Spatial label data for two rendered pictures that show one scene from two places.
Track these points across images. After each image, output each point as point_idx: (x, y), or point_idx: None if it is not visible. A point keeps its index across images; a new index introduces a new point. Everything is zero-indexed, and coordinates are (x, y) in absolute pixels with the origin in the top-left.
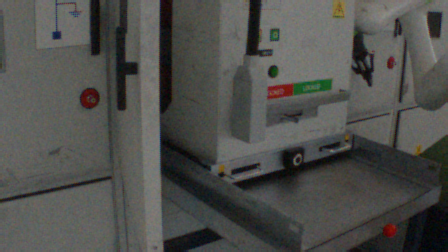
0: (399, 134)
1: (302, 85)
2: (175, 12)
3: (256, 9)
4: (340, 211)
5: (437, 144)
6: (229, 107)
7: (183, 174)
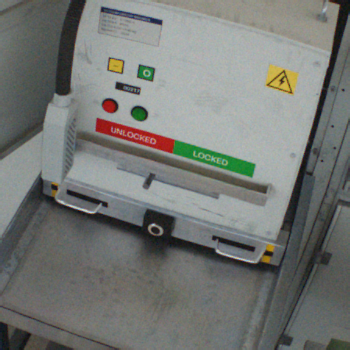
0: None
1: (192, 148)
2: None
3: (62, 48)
4: (89, 308)
5: (337, 348)
6: None
7: None
